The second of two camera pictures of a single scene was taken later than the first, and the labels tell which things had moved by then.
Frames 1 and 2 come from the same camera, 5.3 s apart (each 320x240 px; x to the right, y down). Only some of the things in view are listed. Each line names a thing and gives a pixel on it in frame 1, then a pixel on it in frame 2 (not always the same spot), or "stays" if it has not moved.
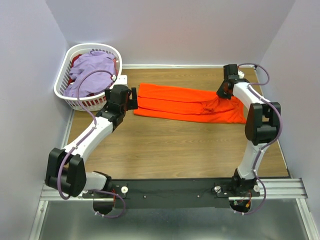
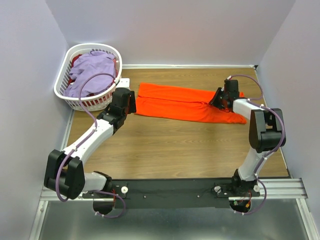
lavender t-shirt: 92,73 stays
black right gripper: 220,94 -> 213,102
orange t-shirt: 170,102 stays
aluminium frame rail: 273,189 stays
